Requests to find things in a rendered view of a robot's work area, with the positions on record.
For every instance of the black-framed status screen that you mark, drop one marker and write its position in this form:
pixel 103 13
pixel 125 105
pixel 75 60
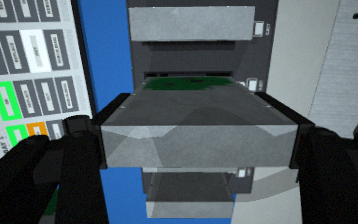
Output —
pixel 44 73

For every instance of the blue mat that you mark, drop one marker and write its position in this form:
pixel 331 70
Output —
pixel 105 33

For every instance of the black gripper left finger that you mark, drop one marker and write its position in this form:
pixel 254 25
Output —
pixel 35 162

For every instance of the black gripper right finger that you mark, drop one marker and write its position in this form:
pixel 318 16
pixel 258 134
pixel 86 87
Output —
pixel 328 179

